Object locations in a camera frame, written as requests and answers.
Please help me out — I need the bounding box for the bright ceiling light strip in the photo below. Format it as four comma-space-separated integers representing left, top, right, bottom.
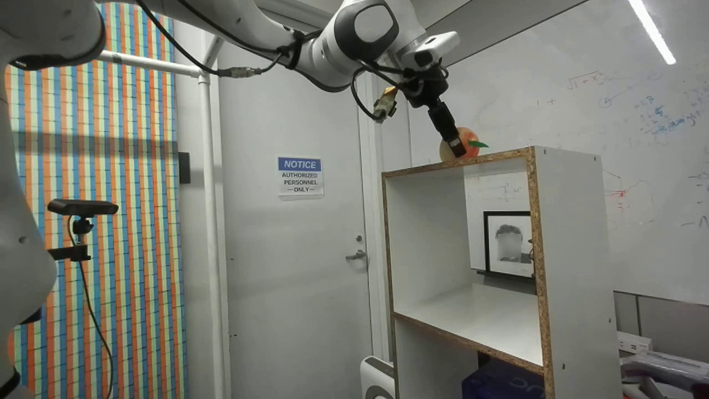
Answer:
628, 0, 678, 67

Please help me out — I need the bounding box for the horizontal metal rail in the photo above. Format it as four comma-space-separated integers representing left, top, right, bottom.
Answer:
97, 50, 207, 80

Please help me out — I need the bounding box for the black camera stand clamp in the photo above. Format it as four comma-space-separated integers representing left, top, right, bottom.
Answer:
46, 216, 95, 267

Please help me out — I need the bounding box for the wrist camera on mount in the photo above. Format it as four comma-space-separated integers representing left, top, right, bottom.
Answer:
370, 85, 402, 124

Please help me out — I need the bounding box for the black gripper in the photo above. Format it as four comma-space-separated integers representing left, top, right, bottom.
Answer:
396, 65, 469, 159

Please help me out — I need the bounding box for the orange yellow peach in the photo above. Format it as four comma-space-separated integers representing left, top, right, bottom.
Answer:
440, 126, 492, 164

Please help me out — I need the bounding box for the blue white notice sign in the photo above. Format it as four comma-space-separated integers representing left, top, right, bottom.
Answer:
278, 155, 325, 199

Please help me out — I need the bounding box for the dark blue object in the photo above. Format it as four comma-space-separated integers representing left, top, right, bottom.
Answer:
461, 360, 548, 399

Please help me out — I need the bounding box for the metal door handle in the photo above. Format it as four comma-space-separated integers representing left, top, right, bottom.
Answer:
343, 249, 370, 272

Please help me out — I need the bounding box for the black exterior camera bar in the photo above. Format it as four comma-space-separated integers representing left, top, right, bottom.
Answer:
46, 197, 120, 219

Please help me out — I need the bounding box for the grey partition panel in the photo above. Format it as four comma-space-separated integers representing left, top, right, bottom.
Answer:
615, 288, 709, 364

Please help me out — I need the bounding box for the white rounded device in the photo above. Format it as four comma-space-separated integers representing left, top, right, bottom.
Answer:
359, 353, 399, 399

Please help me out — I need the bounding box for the thin black camera cable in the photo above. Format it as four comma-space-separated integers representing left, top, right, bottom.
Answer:
66, 219, 120, 399

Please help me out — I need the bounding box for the white bookshelf with chipboard edges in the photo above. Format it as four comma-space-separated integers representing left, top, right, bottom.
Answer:
381, 145, 628, 399

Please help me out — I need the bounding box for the multicolour striped curtain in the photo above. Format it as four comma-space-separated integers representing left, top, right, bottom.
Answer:
0, 0, 186, 399

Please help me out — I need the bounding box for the grey door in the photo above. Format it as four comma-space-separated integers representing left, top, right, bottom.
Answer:
217, 8, 373, 399

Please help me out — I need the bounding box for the black framed portrait picture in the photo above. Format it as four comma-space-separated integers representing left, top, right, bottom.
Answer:
483, 209, 536, 282

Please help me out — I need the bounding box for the white grey office equipment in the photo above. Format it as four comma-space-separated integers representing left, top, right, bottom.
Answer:
617, 330, 709, 399

